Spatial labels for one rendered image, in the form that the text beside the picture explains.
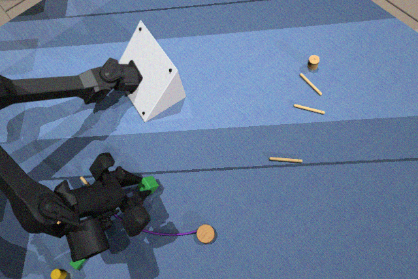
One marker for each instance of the yellow cylinder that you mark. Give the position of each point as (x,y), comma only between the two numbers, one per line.
(58,274)

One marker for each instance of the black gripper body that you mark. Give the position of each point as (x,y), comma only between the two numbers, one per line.
(111,196)

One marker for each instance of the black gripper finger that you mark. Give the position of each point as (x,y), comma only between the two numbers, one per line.
(140,195)
(127,178)

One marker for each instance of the short tan wooden cylinder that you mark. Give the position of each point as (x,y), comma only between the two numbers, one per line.
(313,62)

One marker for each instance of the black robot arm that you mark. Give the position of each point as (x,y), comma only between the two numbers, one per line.
(38,208)

